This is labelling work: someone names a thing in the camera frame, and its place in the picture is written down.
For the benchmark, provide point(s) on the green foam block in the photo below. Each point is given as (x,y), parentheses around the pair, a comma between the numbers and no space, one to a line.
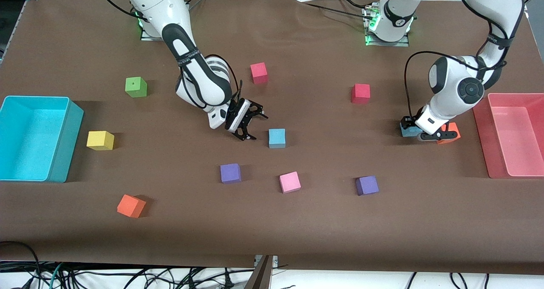
(136,87)

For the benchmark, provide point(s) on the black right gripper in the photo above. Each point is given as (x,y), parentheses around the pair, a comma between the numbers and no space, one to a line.
(245,117)

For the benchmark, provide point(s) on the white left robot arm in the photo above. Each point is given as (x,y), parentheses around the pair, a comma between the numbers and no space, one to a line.
(493,4)

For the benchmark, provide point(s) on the purple foam block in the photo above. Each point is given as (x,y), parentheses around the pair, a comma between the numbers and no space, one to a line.
(230,173)
(366,185)

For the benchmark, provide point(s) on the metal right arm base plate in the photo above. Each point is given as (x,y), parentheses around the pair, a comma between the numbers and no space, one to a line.
(146,36)

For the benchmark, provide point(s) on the yellow foam block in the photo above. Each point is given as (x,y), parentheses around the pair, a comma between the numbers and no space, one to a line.
(100,140)

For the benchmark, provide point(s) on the orange foam block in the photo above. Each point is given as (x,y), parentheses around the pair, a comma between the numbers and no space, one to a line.
(454,127)
(131,206)

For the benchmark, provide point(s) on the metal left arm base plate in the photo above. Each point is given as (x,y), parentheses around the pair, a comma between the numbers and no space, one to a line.
(403,43)

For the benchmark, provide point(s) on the brown table cloth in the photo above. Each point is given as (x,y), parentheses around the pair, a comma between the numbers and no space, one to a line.
(272,229)

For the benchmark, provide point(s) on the light blue foam block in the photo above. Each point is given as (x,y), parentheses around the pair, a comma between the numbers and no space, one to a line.
(277,137)
(410,132)

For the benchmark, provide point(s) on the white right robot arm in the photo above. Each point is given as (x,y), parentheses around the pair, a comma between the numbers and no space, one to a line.
(157,4)

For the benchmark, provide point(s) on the pink foam block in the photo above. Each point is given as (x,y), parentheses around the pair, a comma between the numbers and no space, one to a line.
(290,182)

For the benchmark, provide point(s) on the small metal bracket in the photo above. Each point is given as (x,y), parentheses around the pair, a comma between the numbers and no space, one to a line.
(274,261)

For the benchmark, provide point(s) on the grey metal bar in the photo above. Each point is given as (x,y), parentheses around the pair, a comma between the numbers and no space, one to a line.
(260,276)

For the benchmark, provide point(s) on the pink plastic bin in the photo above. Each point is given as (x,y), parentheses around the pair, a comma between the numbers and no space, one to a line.
(514,136)

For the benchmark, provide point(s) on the red foam block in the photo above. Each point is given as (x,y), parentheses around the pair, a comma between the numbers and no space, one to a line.
(360,93)
(259,73)

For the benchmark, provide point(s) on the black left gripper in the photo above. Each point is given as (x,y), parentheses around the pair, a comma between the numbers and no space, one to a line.
(407,122)

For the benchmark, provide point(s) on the cyan plastic bin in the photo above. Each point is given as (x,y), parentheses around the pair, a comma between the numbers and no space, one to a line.
(29,144)

